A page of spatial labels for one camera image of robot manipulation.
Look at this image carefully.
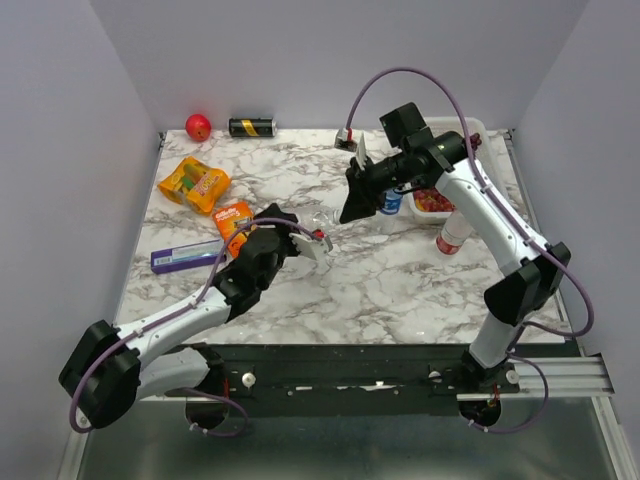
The blue label plastic bottle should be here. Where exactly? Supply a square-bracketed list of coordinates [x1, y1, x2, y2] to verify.
[380, 189, 403, 216]

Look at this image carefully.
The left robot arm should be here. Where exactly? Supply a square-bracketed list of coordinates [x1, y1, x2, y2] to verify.
[59, 204, 325, 433]

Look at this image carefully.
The black gold can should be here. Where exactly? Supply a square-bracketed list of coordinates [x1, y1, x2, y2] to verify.
[228, 118, 277, 138]

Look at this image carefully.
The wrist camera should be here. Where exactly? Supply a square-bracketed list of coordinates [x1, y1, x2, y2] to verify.
[334, 128, 367, 169]
[289, 231, 333, 262]

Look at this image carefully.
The purple toothpaste box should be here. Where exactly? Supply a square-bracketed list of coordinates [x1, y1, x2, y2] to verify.
[150, 239, 226, 275]

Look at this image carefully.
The red apple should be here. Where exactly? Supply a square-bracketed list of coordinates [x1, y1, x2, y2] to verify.
[185, 114, 212, 142]

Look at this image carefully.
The red label plastic bottle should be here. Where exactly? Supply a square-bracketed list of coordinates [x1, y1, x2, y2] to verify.
[436, 210, 474, 255]

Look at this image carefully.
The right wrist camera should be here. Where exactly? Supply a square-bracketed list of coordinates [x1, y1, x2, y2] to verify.
[334, 128, 367, 169]

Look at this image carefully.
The red grape bunch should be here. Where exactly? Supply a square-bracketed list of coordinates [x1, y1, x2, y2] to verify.
[413, 188, 455, 213]

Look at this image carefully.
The orange razor box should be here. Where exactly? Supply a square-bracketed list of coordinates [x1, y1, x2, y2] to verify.
[212, 201, 254, 258]

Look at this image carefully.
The clear plastic bottle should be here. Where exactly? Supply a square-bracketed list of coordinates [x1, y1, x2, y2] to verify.
[296, 205, 341, 234]

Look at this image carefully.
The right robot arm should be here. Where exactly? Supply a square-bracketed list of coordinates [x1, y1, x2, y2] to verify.
[340, 102, 571, 392]

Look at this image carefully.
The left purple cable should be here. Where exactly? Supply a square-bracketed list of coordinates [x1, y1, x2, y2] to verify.
[68, 217, 321, 434]

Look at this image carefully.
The orange snack bag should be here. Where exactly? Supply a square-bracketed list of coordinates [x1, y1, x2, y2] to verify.
[157, 156, 231, 215]

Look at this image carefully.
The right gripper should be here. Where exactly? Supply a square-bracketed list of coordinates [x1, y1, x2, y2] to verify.
[337, 150, 411, 224]

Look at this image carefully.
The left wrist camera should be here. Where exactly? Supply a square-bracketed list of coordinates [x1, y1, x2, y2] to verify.
[289, 231, 333, 262]

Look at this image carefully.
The purple cable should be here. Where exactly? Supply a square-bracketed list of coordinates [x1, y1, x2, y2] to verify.
[68, 217, 321, 434]
[344, 67, 596, 339]

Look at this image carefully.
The white fruit basket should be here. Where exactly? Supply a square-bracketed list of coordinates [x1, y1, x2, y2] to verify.
[404, 116, 509, 225]

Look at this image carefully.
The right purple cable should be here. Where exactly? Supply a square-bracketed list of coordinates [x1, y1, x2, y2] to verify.
[344, 67, 596, 339]

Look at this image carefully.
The purple grape bunch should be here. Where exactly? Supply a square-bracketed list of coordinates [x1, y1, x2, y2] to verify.
[469, 133, 483, 151]

